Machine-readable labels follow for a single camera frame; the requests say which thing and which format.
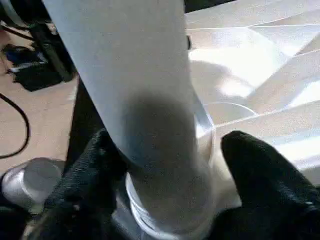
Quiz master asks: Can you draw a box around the white plastic table leg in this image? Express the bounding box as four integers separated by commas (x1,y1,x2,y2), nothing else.
42,0,218,236

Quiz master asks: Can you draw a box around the white plastic table top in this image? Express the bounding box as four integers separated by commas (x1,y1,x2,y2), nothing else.
112,4,320,238

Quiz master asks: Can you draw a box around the black floor device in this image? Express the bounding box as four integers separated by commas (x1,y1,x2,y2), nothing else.
6,44,64,93

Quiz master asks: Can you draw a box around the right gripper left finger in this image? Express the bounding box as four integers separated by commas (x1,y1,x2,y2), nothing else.
24,128,129,240

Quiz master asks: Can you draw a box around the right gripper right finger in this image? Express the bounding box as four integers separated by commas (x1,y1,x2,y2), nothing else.
221,130,320,240

